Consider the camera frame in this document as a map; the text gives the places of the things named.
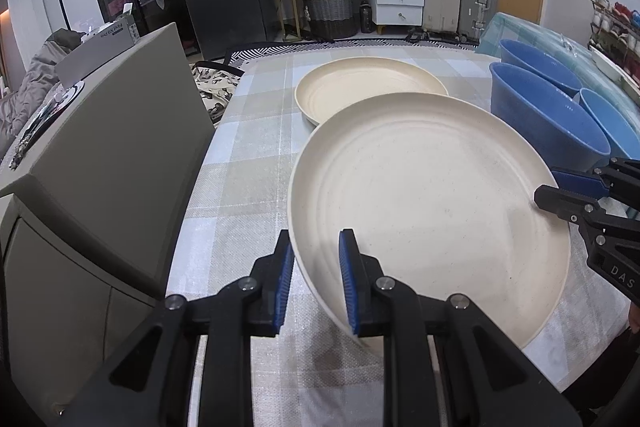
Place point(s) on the blue bowl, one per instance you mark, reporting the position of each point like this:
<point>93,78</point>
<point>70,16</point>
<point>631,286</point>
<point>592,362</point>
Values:
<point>612,122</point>
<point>535,59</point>
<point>540,117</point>

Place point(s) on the patterned tote bag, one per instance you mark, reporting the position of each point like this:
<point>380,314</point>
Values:
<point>215,92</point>

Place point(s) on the grey cardboard box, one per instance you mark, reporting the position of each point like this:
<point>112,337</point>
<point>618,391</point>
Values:
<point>100,42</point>

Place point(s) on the shoe rack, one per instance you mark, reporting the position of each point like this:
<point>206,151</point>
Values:
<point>617,27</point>

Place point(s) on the cream round plate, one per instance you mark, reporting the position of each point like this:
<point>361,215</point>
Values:
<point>425,207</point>
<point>365,82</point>

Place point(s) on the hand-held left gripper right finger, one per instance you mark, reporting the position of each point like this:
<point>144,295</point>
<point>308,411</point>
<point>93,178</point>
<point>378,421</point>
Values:
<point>347,277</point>

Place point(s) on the teal checked tablecloth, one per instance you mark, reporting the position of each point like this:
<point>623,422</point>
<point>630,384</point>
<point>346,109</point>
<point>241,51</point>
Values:
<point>520,29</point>

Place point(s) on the grey jacket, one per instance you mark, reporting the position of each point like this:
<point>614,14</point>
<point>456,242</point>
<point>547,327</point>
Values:
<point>30,87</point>

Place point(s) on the black bottle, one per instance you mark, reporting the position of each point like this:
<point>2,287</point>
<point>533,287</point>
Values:
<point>366,18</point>

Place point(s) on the beige checked tablecloth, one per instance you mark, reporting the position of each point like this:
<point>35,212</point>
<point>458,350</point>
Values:
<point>250,157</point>

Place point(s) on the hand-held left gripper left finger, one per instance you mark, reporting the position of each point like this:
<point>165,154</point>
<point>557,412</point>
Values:
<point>282,287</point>

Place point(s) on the woven laundry basket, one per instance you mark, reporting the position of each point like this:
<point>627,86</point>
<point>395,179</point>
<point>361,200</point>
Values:
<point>330,7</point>

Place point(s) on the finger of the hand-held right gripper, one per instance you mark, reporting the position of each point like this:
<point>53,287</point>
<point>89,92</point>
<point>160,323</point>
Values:
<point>575,183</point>
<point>562,203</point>

